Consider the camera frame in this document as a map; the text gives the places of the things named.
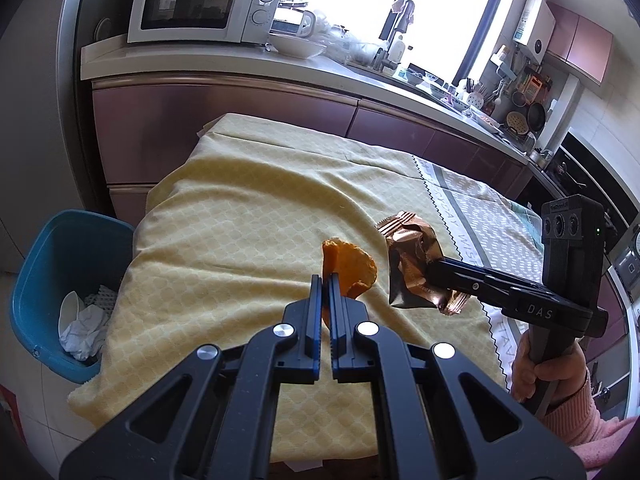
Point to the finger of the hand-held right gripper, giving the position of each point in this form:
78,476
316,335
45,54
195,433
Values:
480,276
475,291

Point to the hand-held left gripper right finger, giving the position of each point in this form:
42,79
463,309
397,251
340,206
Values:
337,330

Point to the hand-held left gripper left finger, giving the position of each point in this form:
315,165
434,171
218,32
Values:
312,330

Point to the copper foil wrapper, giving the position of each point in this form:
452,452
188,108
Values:
410,260

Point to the patterned paper cup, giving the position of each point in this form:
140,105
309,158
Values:
70,312

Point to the blue plastic bin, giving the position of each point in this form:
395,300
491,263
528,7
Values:
45,240

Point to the person's right forearm pink sleeve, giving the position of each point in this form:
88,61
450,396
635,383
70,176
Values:
585,420

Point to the person's right hand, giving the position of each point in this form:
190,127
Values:
522,370

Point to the grey patterned cloth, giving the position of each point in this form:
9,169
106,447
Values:
480,210

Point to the black oven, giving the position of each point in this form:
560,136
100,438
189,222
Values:
575,170

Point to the yellow checked cloth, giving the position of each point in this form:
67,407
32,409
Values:
225,235

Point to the white plate with food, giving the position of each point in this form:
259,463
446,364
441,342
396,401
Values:
485,119

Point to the beige perforated strainer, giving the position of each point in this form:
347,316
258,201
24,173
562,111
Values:
516,122

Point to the hanging frying pan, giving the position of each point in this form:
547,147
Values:
536,116

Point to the white utensil holder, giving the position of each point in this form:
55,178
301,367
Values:
475,97

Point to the small blue patterned bowl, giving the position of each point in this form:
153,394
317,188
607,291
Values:
414,76

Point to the crumpled white paper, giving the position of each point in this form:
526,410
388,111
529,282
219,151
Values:
85,332

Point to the kitchen counter with pink cabinets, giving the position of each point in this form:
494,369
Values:
200,125

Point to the white bottle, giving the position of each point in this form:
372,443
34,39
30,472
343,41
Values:
397,51

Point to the white water heater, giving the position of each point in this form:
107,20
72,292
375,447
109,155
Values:
537,25

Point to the metal faucet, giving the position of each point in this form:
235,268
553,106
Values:
400,30

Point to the clear plastic bags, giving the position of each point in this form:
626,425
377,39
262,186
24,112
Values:
350,47

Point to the pink rag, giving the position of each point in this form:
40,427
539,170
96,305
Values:
400,5

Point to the white bowl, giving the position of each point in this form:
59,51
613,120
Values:
297,46

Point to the glass kettle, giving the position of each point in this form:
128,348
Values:
300,22

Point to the white microwave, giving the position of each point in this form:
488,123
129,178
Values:
190,2

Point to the silver refrigerator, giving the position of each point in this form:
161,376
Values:
40,110

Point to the pink wall cabinet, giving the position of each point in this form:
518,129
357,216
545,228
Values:
585,40

